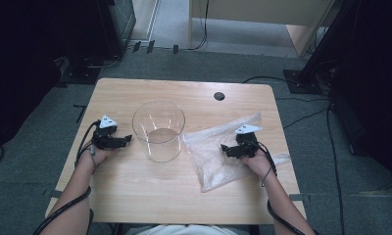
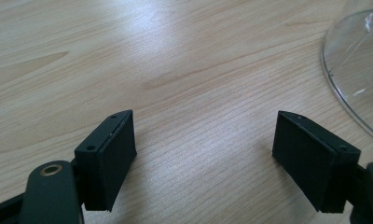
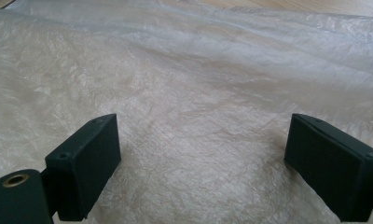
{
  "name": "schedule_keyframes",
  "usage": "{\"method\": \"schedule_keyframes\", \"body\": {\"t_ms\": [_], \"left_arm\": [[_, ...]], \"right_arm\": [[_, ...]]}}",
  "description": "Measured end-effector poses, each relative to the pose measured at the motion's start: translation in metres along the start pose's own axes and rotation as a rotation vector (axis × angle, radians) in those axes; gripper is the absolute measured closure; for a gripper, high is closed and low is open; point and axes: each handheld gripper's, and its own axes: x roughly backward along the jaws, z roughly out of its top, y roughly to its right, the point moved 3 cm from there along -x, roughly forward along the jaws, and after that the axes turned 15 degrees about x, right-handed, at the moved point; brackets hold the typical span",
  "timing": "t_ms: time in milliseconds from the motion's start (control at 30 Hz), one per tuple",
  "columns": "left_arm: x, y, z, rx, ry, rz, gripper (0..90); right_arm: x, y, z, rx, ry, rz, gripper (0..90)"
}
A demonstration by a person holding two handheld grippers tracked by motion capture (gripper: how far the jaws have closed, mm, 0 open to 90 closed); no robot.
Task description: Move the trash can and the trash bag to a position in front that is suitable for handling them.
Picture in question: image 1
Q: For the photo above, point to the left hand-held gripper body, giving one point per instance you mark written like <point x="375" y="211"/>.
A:
<point x="102" y="138"/>

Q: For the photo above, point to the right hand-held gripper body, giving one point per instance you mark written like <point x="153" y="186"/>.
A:
<point x="248" y="143"/>

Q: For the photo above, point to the clear plastic bag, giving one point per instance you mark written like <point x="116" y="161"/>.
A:
<point x="210" y="163"/>

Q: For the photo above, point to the clear round container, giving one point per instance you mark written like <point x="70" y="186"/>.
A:
<point x="158" y="140"/>

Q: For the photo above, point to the person's left hand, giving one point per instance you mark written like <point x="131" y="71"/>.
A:
<point x="92" y="158"/>

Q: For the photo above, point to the person's right hand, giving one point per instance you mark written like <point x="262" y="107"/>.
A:
<point x="259" y="164"/>

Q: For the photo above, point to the thin black wrist loop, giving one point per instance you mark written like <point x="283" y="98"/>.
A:
<point x="266" y="178"/>

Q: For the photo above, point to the black round table grommet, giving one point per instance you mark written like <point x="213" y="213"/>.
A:
<point x="219" y="96"/>

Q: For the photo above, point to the gray tape strip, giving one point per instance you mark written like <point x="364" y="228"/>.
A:
<point x="56" y="194"/>
<point x="298" y="197"/>

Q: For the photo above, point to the person's white shirt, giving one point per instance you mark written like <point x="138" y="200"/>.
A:
<point x="184" y="230"/>

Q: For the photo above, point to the dark curtain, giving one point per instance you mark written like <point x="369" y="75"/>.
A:
<point x="380" y="98"/>
<point x="21" y="65"/>

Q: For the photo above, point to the black cabinet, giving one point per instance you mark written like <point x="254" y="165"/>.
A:
<point x="119" y="26"/>

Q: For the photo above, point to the black metal stand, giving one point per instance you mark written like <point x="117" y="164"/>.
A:
<point x="324" y="42"/>

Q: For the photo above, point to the beige cabinet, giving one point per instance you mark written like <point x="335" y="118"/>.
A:
<point x="249" y="9"/>

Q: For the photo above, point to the black floor base plate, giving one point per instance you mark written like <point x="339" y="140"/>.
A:
<point x="79" y="76"/>

